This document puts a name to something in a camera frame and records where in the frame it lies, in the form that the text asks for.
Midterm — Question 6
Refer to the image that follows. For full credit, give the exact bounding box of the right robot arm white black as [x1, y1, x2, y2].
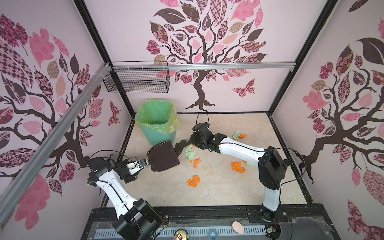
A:
[190, 122, 288, 223]

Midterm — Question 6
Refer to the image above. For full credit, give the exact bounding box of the green orange scrap back right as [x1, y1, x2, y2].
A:
[233, 131, 247, 140]

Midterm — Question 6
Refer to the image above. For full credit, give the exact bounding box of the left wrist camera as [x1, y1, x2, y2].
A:
[135, 159, 149, 169]

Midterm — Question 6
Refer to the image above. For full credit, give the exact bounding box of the black wire basket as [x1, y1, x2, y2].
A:
[103, 60, 171, 94]

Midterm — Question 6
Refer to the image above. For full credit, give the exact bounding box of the aluminium rail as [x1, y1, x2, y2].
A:
[113, 62, 296, 71]
[1, 63, 111, 224]

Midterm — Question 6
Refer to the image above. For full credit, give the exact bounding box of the pink oval object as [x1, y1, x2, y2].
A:
[232, 221, 245, 235]

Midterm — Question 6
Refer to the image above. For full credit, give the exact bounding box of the aluminium rail left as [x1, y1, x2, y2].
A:
[1, 63, 111, 224]

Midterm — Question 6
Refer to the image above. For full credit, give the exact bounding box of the dark brown dustpan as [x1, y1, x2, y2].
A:
[147, 141, 180, 172]

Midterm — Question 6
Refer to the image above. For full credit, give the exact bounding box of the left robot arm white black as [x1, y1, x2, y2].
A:
[87, 157, 163, 240]

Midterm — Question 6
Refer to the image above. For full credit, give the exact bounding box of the orange scrap right front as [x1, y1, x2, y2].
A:
[231, 161, 254, 174]

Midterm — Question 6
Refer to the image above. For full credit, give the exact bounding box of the blue tape roll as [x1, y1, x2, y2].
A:
[208, 229, 219, 240]

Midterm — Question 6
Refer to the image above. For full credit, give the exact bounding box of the aluminium rail back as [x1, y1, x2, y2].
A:
[113, 62, 296, 71]

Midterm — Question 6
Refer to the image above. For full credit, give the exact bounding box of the orange green scrap back centre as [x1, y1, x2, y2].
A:
[185, 145, 196, 161]

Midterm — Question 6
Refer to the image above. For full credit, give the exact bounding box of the yellow-green bin liner bag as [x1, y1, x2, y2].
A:
[135, 100, 181, 135]

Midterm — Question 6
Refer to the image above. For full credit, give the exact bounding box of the orange paper scrap back left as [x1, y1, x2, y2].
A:
[187, 175, 201, 188]

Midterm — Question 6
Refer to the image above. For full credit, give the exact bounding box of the dark brown hand broom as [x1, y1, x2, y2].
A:
[175, 140, 192, 156]

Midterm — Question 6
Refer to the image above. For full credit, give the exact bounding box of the round can lid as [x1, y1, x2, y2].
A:
[174, 229, 188, 240]

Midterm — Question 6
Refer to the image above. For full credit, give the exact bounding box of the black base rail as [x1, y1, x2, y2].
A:
[80, 203, 341, 240]

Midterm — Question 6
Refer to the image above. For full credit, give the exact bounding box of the white slotted cable duct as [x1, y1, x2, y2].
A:
[94, 225, 268, 240]

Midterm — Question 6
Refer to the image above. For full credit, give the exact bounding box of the green trash bin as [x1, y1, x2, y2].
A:
[137, 124, 177, 146]

